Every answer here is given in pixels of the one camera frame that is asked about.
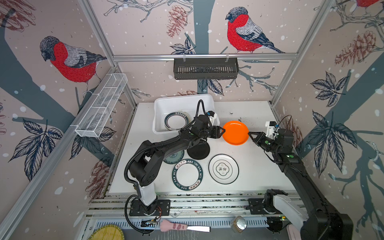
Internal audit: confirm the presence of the orange plate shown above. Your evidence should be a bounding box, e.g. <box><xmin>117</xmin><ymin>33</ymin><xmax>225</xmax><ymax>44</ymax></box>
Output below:
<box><xmin>223</xmin><ymin>121</ymin><xmax>249</xmax><ymax>146</ymax></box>

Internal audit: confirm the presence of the green red rim plate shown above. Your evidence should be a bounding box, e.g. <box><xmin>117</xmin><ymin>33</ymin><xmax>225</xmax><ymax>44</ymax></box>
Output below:
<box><xmin>164</xmin><ymin>112</ymin><xmax>191</xmax><ymax>131</ymax></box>

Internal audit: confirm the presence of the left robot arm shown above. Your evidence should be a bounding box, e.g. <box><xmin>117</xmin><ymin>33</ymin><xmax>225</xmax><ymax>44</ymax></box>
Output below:
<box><xmin>124</xmin><ymin>100</ymin><xmax>225</xmax><ymax>215</ymax></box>

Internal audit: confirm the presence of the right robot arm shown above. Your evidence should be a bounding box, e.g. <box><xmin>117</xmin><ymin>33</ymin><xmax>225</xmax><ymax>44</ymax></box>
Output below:
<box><xmin>248</xmin><ymin>129</ymin><xmax>354</xmax><ymax>240</ymax></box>

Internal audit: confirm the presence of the white plastic bin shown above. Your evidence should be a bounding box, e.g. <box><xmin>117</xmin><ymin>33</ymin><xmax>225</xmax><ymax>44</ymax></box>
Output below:
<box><xmin>153</xmin><ymin>94</ymin><xmax>216</xmax><ymax>135</ymax></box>

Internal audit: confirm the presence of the white plate black emblem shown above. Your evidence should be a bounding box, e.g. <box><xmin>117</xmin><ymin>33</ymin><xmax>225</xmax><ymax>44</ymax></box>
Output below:
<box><xmin>209</xmin><ymin>154</ymin><xmax>240</xmax><ymax>185</ymax></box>

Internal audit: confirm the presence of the teal patterned small plate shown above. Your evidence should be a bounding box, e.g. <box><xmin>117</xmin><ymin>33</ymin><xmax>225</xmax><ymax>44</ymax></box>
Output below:
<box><xmin>164</xmin><ymin>150</ymin><xmax>185</xmax><ymax>165</ymax></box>

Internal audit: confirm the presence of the green rim lettered plate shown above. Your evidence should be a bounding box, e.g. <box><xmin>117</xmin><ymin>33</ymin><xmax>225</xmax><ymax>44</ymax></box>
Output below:
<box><xmin>172</xmin><ymin>159</ymin><xmax>204</xmax><ymax>191</ymax></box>

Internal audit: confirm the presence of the black hanging shelf basket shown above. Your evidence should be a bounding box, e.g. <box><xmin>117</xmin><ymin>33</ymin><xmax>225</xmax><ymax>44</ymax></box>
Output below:
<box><xmin>174</xmin><ymin>58</ymin><xmax>239</xmax><ymax>80</ymax></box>

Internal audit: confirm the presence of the pink tray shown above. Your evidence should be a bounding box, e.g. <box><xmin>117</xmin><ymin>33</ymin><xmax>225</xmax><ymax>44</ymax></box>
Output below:
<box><xmin>287</xmin><ymin>224</ymin><xmax>297</xmax><ymax>240</ymax></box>

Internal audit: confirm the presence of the yellow woven mat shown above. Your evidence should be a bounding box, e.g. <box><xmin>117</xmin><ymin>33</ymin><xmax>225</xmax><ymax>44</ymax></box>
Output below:
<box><xmin>88</xmin><ymin>225</ymin><xmax>125</xmax><ymax>240</ymax></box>

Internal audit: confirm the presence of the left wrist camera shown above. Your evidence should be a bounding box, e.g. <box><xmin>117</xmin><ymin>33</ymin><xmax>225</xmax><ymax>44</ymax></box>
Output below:
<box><xmin>206</xmin><ymin>111</ymin><xmax>218</xmax><ymax>125</ymax></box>

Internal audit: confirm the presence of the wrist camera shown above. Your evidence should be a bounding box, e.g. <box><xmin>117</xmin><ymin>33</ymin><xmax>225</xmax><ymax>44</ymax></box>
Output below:
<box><xmin>206</xmin><ymin>111</ymin><xmax>218</xmax><ymax>125</ymax></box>
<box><xmin>265</xmin><ymin>121</ymin><xmax>279</xmax><ymax>139</ymax></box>

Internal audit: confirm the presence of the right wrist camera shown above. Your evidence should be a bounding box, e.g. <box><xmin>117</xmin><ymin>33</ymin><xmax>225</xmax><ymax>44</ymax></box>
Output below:
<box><xmin>265</xmin><ymin>121</ymin><xmax>279</xmax><ymax>139</ymax></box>

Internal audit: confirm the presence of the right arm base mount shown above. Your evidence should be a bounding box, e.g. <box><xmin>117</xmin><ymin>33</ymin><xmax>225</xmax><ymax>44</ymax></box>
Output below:
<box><xmin>246</xmin><ymin>198</ymin><xmax>270</xmax><ymax>215</ymax></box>

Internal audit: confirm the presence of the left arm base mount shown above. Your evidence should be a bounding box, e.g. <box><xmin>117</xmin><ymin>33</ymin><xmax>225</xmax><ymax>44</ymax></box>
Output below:
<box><xmin>129</xmin><ymin>199</ymin><xmax>171</xmax><ymax>217</ymax></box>

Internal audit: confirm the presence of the white wire mesh basket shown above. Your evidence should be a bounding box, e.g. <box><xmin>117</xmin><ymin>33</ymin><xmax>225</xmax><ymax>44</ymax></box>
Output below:
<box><xmin>75</xmin><ymin>73</ymin><xmax>128</xmax><ymax>138</ymax></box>

